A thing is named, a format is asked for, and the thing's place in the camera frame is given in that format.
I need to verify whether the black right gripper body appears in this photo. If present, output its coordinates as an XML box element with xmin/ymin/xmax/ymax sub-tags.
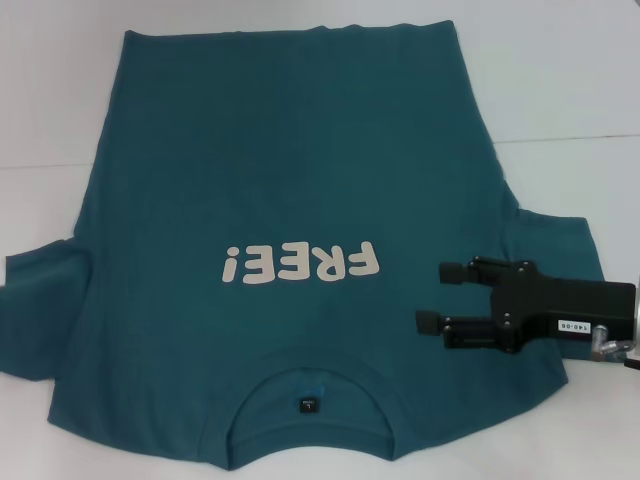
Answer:
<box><xmin>491</xmin><ymin>262</ymin><xmax>638</xmax><ymax>357</ymax></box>

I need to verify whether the right gripper cable with plugs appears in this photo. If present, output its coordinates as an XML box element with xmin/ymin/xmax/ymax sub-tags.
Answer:
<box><xmin>589</xmin><ymin>323</ymin><xmax>640</xmax><ymax>374</ymax></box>

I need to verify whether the teal FREE print t-shirt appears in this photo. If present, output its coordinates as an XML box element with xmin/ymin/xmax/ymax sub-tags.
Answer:
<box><xmin>0</xmin><ymin>18</ymin><xmax>609</xmax><ymax>464</ymax></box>

